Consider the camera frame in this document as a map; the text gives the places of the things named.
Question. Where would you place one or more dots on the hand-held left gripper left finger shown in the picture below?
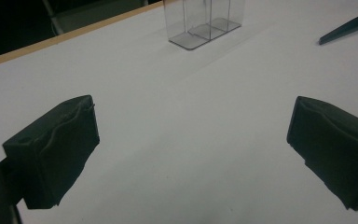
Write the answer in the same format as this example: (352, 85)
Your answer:
(56, 146)

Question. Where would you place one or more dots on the dark green gold-banded pen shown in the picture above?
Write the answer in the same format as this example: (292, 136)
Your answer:
(348, 27)

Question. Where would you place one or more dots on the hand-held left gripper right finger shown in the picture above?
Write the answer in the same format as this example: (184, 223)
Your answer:
(335, 149)

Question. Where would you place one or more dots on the metal stand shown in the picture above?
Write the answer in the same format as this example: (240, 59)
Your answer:
(53, 17)

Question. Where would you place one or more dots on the clear plastic divided holder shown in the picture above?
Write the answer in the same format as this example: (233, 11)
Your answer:
(203, 25)

